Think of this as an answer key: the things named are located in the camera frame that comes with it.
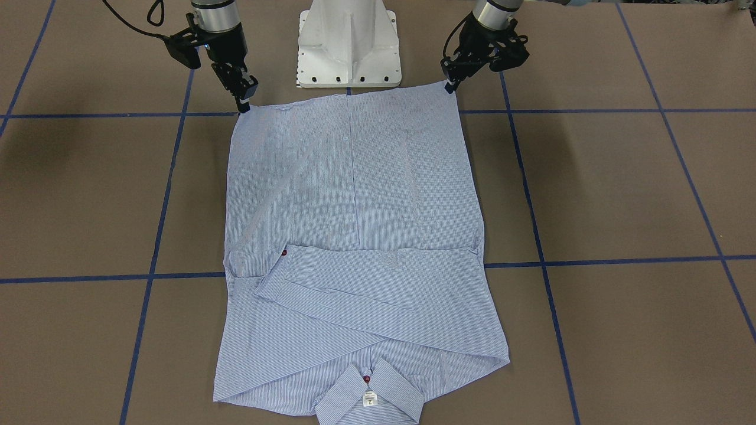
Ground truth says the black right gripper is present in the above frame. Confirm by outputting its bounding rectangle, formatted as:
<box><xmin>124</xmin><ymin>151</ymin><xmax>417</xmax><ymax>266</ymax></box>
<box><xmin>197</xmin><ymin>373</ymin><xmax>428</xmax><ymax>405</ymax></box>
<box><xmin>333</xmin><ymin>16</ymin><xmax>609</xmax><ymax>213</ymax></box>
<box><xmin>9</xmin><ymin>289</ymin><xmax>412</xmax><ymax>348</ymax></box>
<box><xmin>204</xmin><ymin>27</ymin><xmax>259</xmax><ymax>114</ymax></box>

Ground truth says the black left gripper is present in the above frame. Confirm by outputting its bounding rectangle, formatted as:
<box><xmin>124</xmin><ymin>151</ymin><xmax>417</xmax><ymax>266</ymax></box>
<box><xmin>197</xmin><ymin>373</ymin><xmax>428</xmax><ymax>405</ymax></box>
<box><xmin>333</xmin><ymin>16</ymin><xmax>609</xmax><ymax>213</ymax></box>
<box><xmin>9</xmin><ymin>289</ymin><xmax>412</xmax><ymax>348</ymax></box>
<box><xmin>444</xmin><ymin>15</ymin><xmax>517</xmax><ymax>94</ymax></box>

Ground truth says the light blue striped shirt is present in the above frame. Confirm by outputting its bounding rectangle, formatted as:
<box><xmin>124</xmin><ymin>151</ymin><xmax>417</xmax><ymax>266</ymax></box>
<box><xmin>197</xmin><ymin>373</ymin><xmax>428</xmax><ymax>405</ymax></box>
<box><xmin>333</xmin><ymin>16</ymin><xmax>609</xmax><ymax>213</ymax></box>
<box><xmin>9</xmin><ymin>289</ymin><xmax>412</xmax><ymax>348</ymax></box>
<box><xmin>213</xmin><ymin>81</ymin><xmax>510</xmax><ymax>424</ymax></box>

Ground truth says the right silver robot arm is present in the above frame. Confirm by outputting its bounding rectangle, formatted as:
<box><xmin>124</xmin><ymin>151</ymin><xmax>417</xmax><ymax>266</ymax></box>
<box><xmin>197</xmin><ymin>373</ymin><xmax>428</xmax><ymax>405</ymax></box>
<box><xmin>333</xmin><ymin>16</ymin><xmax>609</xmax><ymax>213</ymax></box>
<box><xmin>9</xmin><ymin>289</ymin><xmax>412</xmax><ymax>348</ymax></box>
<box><xmin>191</xmin><ymin>1</ymin><xmax>259</xmax><ymax>114</ymax></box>

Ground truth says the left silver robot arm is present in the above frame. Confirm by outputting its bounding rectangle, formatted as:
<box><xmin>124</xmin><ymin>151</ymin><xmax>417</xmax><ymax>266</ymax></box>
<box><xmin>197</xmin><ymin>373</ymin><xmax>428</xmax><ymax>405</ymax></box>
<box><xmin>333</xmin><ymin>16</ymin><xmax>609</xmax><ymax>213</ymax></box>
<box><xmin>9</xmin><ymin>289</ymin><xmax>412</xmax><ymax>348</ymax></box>
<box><xmin>440</xmin><ymin>1</ymin><xmax>529</xmax><ymax>94</ymax></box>

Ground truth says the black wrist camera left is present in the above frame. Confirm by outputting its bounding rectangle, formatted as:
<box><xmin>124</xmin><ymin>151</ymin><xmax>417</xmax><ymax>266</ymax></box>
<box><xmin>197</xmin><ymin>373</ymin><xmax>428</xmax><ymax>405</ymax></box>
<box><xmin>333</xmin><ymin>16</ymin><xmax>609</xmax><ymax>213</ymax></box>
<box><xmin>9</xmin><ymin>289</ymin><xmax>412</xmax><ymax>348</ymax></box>
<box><xmin>488</xmin><ymin>32</ymin><xmax>530</xmax><ymax>73</ymax></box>

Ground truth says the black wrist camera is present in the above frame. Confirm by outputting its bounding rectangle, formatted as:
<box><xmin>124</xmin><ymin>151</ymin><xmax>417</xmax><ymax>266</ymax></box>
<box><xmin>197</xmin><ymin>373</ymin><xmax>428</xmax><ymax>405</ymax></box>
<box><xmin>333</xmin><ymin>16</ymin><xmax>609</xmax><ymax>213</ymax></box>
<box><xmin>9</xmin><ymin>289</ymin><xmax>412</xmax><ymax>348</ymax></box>
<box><xmin>488</xmin><ymin>32</ymin><xmax>530</xmax><ymax>73</ymax></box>
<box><xmin>163</xmin><ymin>13</ymin><xmax>206</xmax><ymax>70</ymax></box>

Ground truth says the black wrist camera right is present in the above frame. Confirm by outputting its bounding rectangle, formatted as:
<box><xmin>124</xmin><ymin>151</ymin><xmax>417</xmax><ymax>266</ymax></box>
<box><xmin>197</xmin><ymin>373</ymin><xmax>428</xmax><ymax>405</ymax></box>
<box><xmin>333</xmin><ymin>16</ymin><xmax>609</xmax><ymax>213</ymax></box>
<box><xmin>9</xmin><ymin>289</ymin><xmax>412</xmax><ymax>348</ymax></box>
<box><xmin>163</xmin><ymin>13</ymin><xmax>206</xmax><ymax>70</ymax></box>

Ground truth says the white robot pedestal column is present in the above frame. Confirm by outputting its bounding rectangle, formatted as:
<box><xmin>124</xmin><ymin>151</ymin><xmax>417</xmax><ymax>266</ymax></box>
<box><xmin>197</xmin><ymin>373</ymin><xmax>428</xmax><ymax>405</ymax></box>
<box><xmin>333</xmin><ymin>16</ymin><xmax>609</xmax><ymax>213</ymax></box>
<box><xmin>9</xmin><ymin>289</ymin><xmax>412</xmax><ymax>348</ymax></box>
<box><xmin>296</xmin><ymin>1</ymin><xmax>402</xmax><ymax>89</ymax></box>

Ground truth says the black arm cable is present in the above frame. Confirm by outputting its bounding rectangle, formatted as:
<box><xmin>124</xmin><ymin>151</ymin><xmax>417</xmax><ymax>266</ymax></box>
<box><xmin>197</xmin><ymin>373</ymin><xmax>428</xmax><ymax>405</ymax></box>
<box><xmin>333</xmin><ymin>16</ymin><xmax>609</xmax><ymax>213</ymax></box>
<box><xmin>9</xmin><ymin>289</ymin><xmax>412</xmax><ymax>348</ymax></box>
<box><xmin>102</xmin><ymin>0</ymin><xmax>178</xmax><ymax>42</ymax></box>

